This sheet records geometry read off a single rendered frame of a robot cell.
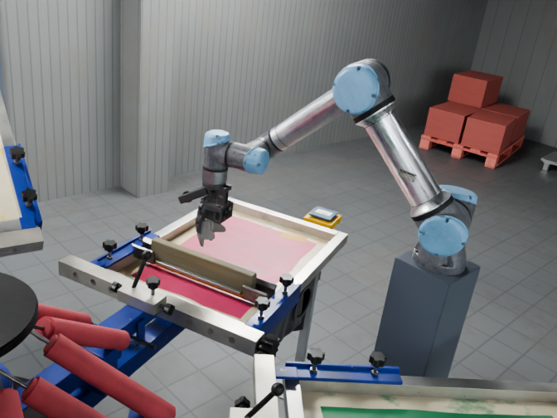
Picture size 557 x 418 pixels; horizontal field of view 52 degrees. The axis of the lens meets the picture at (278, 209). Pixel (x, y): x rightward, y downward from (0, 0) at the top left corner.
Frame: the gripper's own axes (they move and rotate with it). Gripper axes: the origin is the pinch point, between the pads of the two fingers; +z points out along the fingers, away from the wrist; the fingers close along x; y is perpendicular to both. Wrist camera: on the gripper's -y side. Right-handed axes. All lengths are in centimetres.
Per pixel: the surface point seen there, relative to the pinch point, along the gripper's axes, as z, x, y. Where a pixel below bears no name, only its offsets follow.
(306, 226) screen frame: 13, 56, 12
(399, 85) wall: 52, 592, -92
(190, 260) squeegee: 8.4, -1.9, -3.9
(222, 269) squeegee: 7.5, -1.8, 8.2
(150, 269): 16.1, -3.6, -18.3
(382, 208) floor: 114, 331, -23
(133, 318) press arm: 7.5, -37.2, 2.6
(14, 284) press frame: -21, -72, 3
